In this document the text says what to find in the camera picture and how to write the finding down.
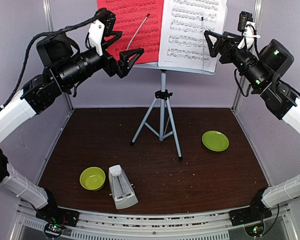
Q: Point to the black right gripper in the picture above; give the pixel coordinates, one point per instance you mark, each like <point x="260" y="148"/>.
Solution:
<point x="230" y="42"/>

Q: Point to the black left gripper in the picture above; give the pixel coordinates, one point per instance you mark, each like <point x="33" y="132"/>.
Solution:
<point x="123" y="67"/>

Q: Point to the lime green bowl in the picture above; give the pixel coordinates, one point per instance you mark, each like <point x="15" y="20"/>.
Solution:
<point x="92" y="179"/>

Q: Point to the white folding music stand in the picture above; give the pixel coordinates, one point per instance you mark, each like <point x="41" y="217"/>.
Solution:
<point x="167" y="125"/>

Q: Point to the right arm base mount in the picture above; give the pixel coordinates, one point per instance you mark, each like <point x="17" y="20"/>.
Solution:
<point x="256" y="211"/>

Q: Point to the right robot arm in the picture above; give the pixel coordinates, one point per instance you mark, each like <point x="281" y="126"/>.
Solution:
<point x="264" y="73"/>

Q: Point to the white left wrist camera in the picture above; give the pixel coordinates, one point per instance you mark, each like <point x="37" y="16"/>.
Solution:
<point x="101" y="27"/>

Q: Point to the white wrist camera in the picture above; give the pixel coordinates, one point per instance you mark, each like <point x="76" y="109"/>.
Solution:
<point x="101" y="27"/>
<point x="248" y="29"/>

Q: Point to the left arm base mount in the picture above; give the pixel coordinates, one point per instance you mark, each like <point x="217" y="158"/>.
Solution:
<point x="53" y="214"/>

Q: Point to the red sheet music page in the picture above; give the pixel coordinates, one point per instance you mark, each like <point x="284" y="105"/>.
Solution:
<point x="140" y="22"/>

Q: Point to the white sheet music page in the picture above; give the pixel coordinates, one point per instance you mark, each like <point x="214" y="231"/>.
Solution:
<point x="182" y="41"/>

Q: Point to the lime green plate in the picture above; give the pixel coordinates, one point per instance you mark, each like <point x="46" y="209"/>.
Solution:
<point x="215" y="141"/>

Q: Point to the white metronome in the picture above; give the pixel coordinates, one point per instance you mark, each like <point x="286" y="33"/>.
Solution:
<point x="121" y="189"/>

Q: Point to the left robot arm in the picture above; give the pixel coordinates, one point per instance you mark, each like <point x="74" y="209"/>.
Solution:
<point x="65" y="68"/>

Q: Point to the aluminium front rail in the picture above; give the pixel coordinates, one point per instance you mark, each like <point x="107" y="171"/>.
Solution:
<point x="211" y="225"/>

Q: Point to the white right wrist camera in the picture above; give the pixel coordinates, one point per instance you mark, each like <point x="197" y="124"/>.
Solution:
<point x="248" y="29"/>

